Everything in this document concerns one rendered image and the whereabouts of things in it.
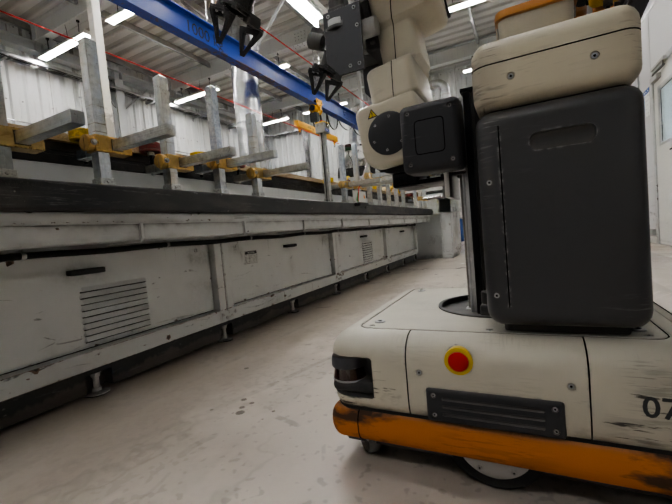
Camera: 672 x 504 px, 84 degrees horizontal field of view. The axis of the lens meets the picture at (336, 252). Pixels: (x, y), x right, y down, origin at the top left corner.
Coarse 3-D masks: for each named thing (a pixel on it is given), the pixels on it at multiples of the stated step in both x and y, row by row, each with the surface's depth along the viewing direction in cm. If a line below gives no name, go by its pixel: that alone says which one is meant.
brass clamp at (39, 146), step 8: (0, 128) 90; (8, 128) 92; (16, 128) 93; (0, 136) 90; (8, 136) 91; (0, 144) 90; (8, 144) 91; (16, 144) 93; (24, 144) 94; (32, 144) 96; (40, 144) 98; (24, 152) 98; (32, 152) 99; (40, 152) 99
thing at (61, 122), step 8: (64, 112) 82; (72, 112) 82; (80, 112) 83; (40, 120) 87; (48, 120) 85; (56, 120) 84; (64, 120) 83; (72, 120) 82; (80, 120) 83; (24, 128) 90; (32, 128) 89; (40, 128) 87; (48, 128) 86; (56, 128) 85; (64, 128) 85; (72, 128) 86; (16, 136) 92; (24, 136) 91; (32, 136) 89; (40, 136) 89; (48, 136) 90
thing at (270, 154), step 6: (270, 150) 149; (276, 150) 150; (246, 156) 154; (252, 156) 153; (258, 156) 152; (264, 156) 150; (270, 156) 149; (276, 156) 150; (228, 162) 159; (234, 162) 157; (240, 162) 156; (246, 162) 155; (252, 162) 155; (198, 168) 167; (204, 168) 165
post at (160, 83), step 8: (160, 80) 133; (160, 88) 132; (160, 96) 133; (168, 96) 135; (160, 104) 133; (168, 104) 135; (160, 112) 133; (168, 112) 135; (160, 120) 134; (168, 120) 135; (160, 144) 135; (168, 144) 134; (168, 152) 134; (168, 168) 134; (168, 176) 134; (176, 176) 136
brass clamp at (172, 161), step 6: (156, 156) 132; (162, 156) 131; (168, 156) 133; (174, 156) 135; (180, 156) 138; (156, 162) 133; (162, 162) 131; (168, 162) 133; (174, 162) 135; (162, 168) 134; (174, 168) 135; (180, 168) 137; (186, 168) 140; (192, 168) 142
